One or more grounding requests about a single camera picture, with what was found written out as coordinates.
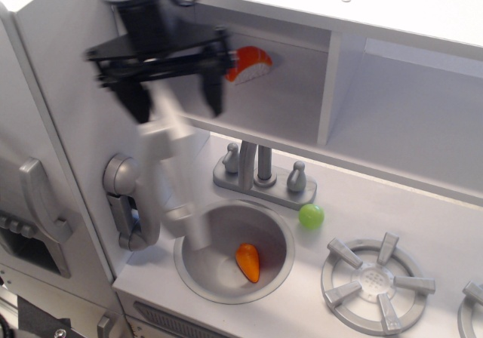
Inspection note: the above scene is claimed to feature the grey toy stove burner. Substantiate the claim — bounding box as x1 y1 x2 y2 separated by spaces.
321 232 435 336

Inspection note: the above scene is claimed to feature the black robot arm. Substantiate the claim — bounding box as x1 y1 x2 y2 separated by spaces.
85 0 235 124

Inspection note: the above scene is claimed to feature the grey fridge door handle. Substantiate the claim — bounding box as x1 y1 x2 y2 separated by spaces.
19 158 72 244

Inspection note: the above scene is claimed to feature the grey oven door handle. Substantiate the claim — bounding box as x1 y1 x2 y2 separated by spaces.
97 315 113 338

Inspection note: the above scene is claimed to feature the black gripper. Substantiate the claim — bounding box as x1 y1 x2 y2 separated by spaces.
85 0 236 124

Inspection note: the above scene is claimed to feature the green toy ball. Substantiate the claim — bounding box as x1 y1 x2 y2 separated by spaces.
298 204 325 230

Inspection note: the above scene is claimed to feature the grey toy telephone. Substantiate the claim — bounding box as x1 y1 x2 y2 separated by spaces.
103 153 161 251

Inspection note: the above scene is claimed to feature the grey toy faucet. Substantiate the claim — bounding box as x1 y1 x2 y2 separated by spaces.
213 141 318 210

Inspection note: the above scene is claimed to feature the salmon sushi toy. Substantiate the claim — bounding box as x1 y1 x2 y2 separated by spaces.
225 46 273 85

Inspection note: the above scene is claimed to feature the white toy microwave door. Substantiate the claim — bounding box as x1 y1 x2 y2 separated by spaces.
134 81 211 250

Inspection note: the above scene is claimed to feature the grey ice dispenser panel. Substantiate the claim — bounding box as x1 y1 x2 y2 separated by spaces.
1 210 71 278

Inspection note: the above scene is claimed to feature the silver sink bowl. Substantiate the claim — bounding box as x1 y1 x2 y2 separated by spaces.
174 200 294 305

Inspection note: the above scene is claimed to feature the orange toy carrot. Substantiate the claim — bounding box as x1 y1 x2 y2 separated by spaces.
235 243 260 283

